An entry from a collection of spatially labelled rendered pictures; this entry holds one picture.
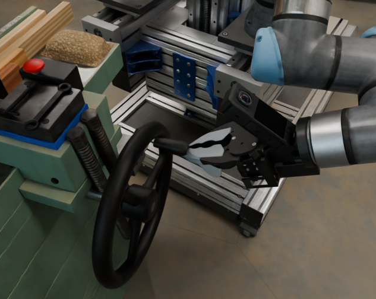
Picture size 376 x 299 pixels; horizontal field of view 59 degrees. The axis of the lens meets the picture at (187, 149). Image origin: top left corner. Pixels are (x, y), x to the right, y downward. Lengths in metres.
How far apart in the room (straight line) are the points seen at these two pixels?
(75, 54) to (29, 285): 0.46
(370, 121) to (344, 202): 1.27
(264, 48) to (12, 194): 0.44
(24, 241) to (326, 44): 0.57
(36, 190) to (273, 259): 1.08
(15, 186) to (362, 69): 0.53
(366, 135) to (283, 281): 1.06
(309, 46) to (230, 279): 1.08
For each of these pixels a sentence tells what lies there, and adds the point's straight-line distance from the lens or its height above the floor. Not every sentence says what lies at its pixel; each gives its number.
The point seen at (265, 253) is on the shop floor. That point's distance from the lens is 1.47.
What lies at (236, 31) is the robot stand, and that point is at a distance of 1.00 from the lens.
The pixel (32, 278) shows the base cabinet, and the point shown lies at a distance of 0.74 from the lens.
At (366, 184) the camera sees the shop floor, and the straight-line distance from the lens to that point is 1.81.
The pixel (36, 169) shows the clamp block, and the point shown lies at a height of 0.91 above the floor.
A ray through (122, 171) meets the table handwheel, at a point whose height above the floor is 0.95.
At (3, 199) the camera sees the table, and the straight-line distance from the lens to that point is 0.58.
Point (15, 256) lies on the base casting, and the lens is 0.66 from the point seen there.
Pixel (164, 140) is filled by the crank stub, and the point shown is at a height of 0.92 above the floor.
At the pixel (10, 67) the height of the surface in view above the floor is 0.95.
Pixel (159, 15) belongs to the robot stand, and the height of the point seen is 0.73.
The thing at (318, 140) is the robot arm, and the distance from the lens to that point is 0.45.
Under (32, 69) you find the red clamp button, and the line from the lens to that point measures 0.55.
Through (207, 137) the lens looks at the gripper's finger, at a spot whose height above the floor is 0.91.
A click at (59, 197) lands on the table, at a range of 0.56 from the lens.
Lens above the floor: 1.31
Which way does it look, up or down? 49 degrees down
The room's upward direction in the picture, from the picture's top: straight up
